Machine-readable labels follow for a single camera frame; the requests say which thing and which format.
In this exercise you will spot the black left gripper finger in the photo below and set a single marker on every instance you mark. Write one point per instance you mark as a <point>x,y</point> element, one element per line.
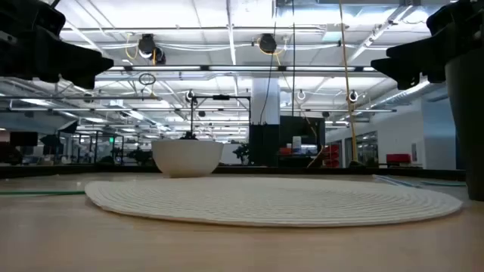
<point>73,51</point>
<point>87,72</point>

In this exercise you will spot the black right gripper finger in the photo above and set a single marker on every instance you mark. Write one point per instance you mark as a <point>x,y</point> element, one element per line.
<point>404,72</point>
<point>419,49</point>

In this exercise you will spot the dark tall plastic cup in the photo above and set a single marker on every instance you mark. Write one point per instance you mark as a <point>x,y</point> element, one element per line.
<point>470,132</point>

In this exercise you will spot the teal plastic utensil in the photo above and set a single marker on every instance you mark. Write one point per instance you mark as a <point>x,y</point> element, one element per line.
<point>442,184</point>

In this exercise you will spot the green plastic utensil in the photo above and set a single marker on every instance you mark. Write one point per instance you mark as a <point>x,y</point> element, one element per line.
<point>41,193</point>

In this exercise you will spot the white ceramic bowl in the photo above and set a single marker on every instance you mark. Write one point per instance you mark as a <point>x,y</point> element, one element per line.
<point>187,158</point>

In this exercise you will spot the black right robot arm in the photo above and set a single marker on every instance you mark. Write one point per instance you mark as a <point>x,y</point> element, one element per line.
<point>457,13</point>

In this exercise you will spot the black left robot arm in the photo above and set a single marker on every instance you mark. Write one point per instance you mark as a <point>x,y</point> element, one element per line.
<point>30,15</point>

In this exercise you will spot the black monitor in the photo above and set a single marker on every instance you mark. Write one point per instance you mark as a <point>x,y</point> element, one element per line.
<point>23,139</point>

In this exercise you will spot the red box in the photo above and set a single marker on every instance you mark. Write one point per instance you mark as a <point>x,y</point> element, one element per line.
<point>398,158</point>

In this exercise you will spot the red storage bin rack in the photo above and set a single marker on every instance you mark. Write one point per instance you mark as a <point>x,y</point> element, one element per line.
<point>332,155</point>

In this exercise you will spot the black cabinet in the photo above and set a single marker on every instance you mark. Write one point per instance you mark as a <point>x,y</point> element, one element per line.
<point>302,128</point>

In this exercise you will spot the white building column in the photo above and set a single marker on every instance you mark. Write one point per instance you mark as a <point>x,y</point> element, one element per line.
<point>265,102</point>

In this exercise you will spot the small potted plant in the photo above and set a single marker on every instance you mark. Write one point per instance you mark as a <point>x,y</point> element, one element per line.
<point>242,151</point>

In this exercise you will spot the white woven round placemat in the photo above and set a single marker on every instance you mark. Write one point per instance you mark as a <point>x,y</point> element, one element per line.
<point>272,200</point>

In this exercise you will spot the black workstation frame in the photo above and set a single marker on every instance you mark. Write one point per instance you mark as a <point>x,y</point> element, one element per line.
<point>95,149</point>

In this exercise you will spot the black table border rail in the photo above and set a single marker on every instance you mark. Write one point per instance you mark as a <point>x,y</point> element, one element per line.
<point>75,170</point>

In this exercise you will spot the black overhead frame rig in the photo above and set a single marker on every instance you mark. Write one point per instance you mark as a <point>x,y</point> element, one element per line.
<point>221,97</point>

